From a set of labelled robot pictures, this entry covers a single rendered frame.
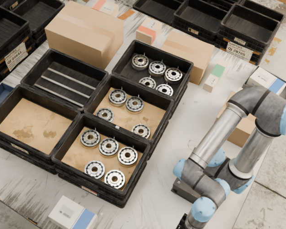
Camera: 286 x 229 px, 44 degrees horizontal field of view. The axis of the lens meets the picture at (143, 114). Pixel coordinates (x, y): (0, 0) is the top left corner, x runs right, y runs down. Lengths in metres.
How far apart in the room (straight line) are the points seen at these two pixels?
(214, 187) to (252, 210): 1.43
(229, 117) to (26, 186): 1.12
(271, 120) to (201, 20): 1.94
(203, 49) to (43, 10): 1.54
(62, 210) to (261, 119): 1.01
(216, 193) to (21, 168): 1.10
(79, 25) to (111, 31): 0.21
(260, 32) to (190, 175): 1.94
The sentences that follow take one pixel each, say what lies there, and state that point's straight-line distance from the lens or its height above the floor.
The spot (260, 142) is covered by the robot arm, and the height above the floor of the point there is 1.26.
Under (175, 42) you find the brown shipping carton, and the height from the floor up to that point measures 0.86.
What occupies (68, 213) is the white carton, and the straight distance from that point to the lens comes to 1.78.
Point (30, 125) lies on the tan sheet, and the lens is 1.98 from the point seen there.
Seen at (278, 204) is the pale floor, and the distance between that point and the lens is 2.85.
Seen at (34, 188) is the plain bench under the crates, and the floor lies 0.70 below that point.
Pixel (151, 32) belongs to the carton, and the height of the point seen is 0.77.
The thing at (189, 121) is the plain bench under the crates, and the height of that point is 0.70.
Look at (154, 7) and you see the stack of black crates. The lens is 3.42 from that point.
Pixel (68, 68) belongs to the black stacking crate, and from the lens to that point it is 2.17.
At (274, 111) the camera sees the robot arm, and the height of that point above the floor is 1.42.
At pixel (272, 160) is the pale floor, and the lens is 2.99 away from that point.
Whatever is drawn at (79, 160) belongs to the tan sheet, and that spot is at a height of 0.83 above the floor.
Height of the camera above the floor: 2.48
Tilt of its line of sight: 57 degrees down
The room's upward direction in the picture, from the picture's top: 6 degrees clockwise
